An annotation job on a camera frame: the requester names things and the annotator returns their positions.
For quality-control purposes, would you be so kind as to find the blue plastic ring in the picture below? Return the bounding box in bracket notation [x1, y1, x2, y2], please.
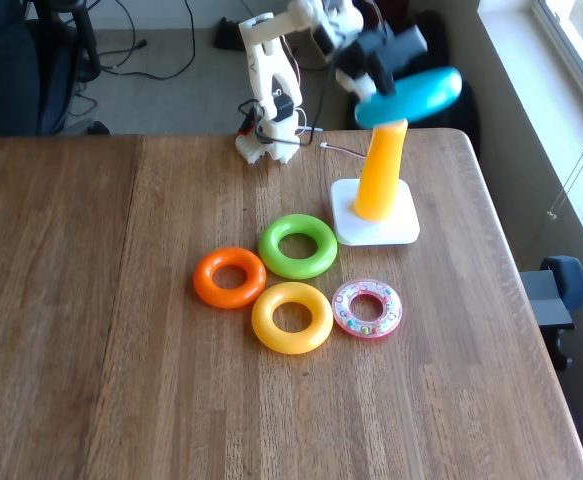
[354, 65, 464, 131]

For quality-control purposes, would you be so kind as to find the black backpack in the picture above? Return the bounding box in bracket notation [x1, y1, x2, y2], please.
[345, 9, 483, 156]

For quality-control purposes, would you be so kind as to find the black power strip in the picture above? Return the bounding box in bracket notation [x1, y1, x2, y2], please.
[213, 16, 247, 52]

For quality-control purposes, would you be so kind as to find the window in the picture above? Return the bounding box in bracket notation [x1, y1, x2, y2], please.
[528, 0, 583, 109]

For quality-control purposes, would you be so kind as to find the dark office chair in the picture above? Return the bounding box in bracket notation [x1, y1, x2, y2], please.
[0, 0, 111, 138]

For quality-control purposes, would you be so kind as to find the black camera cable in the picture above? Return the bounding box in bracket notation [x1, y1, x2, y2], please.
[237, 62, 342, 147]

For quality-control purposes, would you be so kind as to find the black camera box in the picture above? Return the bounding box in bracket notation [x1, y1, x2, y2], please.
[388, 23, 429, 77]

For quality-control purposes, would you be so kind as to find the loose red and white wire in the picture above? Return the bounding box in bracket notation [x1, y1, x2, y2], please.
[319, 141, 368, 162]

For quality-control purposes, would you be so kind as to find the yellow post with white base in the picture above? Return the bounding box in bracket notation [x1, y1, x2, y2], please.
[329, 118, 421, 247]

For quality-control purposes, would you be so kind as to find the green plastic ring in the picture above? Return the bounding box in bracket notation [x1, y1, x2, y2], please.
[257, 213, 340, 281]

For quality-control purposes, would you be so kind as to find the black floor cable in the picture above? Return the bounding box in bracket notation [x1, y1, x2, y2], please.
[78, 0, 198, 82]

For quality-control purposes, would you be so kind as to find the white blind cord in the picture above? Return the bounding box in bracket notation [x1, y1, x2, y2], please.
[545, 112, 583, 222]

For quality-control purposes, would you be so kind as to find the clear pink rattle ring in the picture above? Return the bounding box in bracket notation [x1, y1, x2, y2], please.
[330, 278, 404, 343]

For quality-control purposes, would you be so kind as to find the orange plastic ring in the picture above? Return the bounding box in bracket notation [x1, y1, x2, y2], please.
[192, 246, 268, 311]

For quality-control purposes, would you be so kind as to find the yellow plastic ring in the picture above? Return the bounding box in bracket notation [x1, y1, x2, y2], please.
[250, 281, 335, 356]

